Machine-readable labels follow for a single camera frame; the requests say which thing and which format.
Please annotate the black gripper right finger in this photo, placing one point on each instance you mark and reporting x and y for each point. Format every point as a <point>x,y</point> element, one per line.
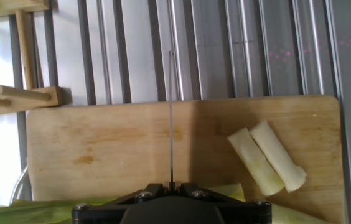
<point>250,214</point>

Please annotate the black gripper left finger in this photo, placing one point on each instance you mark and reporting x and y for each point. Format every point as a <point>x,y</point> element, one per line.
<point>94,214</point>

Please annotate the steel cleaver knife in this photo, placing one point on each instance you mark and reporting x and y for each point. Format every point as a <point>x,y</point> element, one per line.
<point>170,140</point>

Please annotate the pale green scallion piece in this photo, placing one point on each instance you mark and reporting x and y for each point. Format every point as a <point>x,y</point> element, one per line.
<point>256,165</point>

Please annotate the long scallion with green top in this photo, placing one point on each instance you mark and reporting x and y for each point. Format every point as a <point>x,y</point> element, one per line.
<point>38,213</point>

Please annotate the wooden cutting board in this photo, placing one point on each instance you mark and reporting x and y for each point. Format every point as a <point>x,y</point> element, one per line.
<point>101,149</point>

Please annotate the short white scallion piece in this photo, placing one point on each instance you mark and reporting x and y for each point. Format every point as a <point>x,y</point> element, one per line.
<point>275,152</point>

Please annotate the wooden knife rack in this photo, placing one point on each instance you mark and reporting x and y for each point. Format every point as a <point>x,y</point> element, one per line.
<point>26,56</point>

